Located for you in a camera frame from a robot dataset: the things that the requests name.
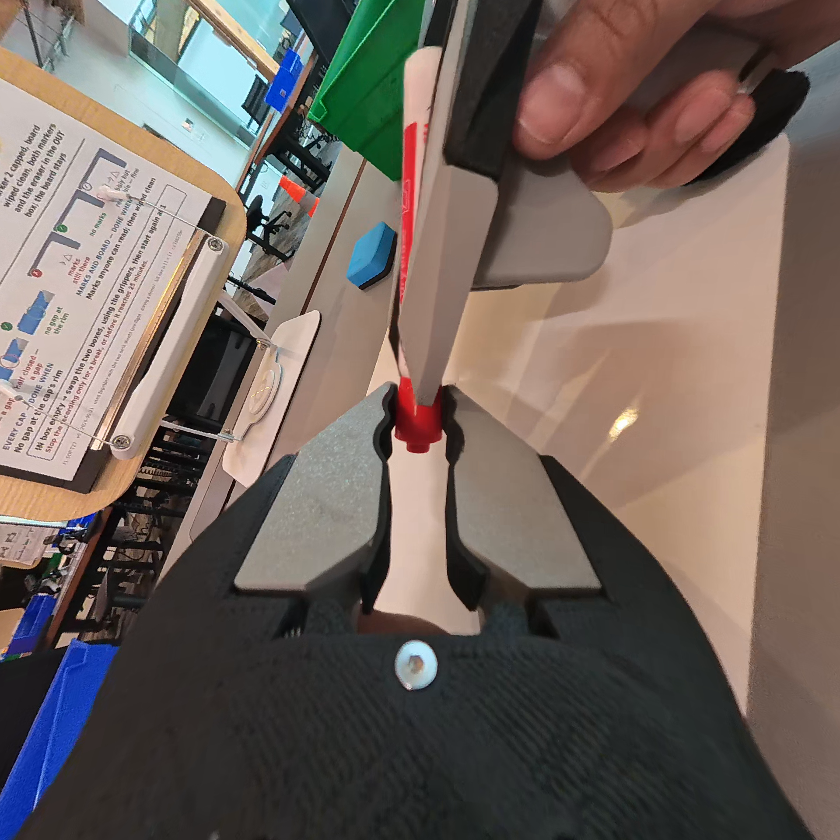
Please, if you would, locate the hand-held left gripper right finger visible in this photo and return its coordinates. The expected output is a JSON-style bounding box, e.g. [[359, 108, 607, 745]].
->
[[443, 386, 603, 611]]

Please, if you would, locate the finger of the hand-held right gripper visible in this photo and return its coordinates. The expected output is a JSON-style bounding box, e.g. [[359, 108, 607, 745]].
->
[[399, 0, 614, 408], [388, 282, 408, 378]]

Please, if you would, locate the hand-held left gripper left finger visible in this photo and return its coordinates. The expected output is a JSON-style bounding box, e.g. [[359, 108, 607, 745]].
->
[[233, 382, 398, 613]]

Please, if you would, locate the blue whiteboard eraser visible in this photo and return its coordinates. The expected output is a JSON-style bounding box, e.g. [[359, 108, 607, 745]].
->
[[346, 222, 399, 290]]

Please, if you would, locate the red dry erase marker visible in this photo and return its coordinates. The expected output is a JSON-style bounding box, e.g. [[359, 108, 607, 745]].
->
[[390, 46, 460, 454]]

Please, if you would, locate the green plastic bin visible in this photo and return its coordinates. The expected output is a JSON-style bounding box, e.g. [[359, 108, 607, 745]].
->
[[307, 0, 447, 181]]

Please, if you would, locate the white whiteboard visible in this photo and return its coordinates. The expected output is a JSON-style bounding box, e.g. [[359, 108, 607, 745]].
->
[[266, 134, 791, 719]]

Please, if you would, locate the blue plastic bin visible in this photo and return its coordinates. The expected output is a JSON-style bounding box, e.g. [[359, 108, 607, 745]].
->
[[0, 640, 122, 840]]

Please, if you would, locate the person's right hand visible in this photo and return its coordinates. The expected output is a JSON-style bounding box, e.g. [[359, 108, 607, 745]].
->
[[514, 0, 840, 193]]

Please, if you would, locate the orange traffic cone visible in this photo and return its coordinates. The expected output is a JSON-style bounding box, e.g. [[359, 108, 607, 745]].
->
[[279, 174, 319, 217]]

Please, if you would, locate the instruction sheet on stand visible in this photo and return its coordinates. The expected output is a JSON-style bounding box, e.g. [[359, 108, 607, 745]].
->
[[0, 46, 322, 522]]

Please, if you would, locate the small blue storage bin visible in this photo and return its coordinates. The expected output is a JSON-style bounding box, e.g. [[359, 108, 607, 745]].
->
[[266, 47, 304, 109]]

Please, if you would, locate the printed instruction sheet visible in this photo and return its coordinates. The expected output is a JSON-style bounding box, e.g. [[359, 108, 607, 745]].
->
[[0, 79, 217, 480]]

